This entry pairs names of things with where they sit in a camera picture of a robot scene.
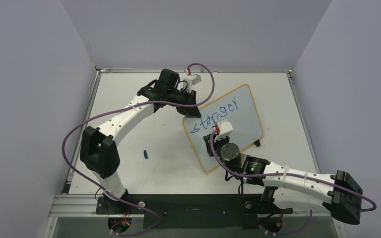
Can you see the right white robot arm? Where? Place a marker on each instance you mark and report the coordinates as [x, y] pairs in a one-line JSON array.
[[339, 194]]

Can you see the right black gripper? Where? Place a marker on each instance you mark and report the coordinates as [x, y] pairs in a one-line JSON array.
[[210, 143]]

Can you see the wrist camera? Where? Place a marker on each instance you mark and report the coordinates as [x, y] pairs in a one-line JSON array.
[[222, 129], [190, 81]]

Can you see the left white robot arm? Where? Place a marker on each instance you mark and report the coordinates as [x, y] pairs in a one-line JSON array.
[[99, 145]]

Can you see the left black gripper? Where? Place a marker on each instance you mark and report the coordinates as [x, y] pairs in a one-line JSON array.
[[192, 111]]

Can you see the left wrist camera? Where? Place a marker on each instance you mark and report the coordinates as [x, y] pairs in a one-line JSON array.
[[190, 81]]

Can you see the right black whiteboard clip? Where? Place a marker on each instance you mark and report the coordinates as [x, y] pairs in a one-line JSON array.
[[257, 143]]

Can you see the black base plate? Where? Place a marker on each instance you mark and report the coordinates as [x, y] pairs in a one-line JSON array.
[[193, 211]]

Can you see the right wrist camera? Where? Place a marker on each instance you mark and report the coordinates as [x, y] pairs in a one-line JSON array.
[[222, 129]]

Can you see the yellow framed whiteboard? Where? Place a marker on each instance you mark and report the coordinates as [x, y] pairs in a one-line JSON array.
[[234, 115]]

